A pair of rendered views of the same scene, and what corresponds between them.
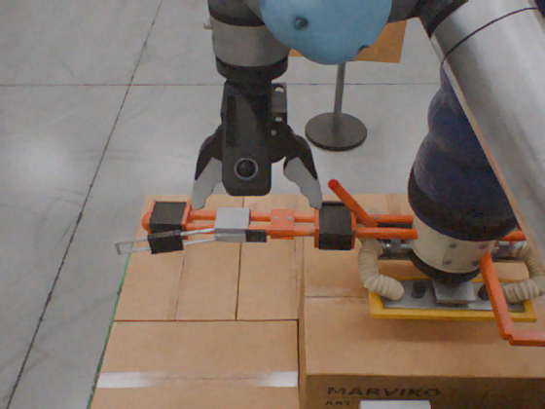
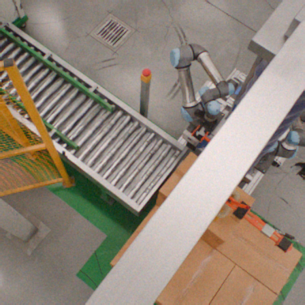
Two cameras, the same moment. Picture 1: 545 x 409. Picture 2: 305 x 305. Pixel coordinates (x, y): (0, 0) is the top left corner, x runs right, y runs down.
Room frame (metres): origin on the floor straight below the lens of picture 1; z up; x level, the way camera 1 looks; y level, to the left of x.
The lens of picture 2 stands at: (1.65, -0.34, 3.84)
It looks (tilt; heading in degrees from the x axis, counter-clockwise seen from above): 69 degrees down; 210
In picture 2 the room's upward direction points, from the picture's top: 8 degrees clockwise
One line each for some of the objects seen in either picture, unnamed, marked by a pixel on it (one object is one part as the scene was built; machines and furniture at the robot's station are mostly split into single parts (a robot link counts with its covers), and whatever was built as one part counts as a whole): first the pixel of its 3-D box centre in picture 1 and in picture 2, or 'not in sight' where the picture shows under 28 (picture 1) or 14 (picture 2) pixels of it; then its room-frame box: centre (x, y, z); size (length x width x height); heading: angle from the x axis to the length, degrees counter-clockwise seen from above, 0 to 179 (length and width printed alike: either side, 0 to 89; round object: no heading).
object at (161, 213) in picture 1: (169, 219); (283, 244); (0.75, 0.23, 1.18); 0.08 x 0.07 x 0.05; 88
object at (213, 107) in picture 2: not in sight; (212, 109); (0.45, -0.64, 1.59); 0.09 x 0.08 x 0.11; 59
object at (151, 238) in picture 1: (192, 241); (281, 231); (0.69, 0.18, 1.18); 0.31 x 0.03 x 0.05; 101
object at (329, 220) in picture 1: (334, 225); (241, 210); (0.73, -0.12, 1.18); 0.10 x 0.08 x 0.06; 178
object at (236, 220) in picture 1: (233, 224); (267, 231); (0.74, 0.10, 1.17); 0.07 x 0.07 x 0.04; 88
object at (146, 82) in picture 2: not in sight; (144, 103); (0.22, -1.31, 0.50); 0.07 x 0.07 x 1.00; 0
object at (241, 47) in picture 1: (247, 32); not in sight; (0.45, 0.03, 1.74); 0.08 x 0.08 x 0.05
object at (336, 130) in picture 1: (339, 91); not in sight; (2.67, -0.36, 0.31); 0.40 x 0.40 x 0.62
